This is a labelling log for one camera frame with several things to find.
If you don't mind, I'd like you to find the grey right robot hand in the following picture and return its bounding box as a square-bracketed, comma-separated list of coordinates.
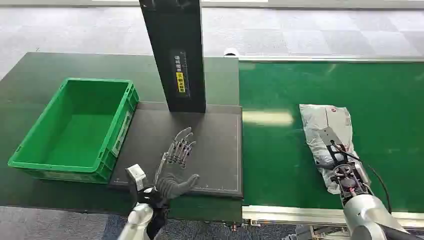
[315, 127, 373, 204]

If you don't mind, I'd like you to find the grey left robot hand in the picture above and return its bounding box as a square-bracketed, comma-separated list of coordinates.
[154, 126, 201, 204]

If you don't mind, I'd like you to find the black weighing platform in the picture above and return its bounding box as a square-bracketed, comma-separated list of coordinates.
[108, 101, 244, 199]

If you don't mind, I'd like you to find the white grey plastic parcel bag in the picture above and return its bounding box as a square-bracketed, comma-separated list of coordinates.
[299, 103, 371, 195]

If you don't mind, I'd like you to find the green conveyor belt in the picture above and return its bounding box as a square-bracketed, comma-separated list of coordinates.
[238, 60, 424, 214]

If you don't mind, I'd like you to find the white label on crate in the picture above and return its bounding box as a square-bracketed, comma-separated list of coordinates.
[111, 110, 134, 158]

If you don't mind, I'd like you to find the green plastic crate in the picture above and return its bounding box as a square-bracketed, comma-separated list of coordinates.
[7, 77, 140, 185]

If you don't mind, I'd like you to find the yellow and white column label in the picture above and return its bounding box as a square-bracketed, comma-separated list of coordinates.
[173, 54, 188, 95]

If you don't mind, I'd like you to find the black upright scanner column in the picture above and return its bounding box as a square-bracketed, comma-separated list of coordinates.
[138, 0, 207, 114]

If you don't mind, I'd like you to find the dark green table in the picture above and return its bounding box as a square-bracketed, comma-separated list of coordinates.
[0, 51, 244, 223]

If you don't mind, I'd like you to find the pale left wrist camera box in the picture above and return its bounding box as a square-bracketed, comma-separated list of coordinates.
[125, 164, 148, 192]

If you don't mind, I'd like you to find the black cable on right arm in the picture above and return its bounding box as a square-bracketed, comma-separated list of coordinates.
[330, 140, 393, 215]

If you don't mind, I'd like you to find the silver conveyor frame rail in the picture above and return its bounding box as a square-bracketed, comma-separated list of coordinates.
[241, 204, 424, 230]
[224, 54, 424, 63]

